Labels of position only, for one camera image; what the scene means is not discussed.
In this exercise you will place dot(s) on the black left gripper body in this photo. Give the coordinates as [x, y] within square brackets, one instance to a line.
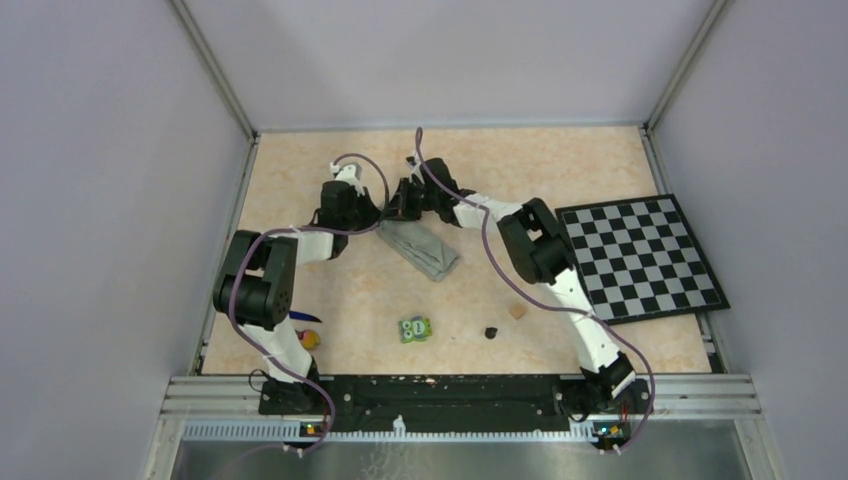
[361, 213]

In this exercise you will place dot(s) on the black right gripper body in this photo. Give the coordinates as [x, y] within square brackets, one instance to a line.
[430, 201]

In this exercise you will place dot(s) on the grey-green cloth napkin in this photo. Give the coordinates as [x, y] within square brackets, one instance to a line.
[421, 248]

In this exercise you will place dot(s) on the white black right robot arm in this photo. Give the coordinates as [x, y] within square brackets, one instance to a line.
[539, 252]

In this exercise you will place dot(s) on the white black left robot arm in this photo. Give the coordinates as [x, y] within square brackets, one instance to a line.
[255, 285]

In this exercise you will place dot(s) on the blue pen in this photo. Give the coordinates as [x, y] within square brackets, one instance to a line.
[301, 316]

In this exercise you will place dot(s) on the green owl toy block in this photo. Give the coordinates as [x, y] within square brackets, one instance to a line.
[415, 329]

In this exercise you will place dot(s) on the red yellow ball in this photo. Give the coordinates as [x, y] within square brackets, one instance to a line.
[310, 339]

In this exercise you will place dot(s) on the small tan wooden block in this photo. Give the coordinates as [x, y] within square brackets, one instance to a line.
[517, 311]

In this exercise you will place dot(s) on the black white checkerboard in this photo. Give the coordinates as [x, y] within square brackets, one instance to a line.
[638, 259]

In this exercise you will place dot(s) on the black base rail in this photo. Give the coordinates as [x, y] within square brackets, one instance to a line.
[453, 403]

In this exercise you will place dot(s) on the aluminium frame rail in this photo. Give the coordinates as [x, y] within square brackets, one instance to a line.
[226, 408]

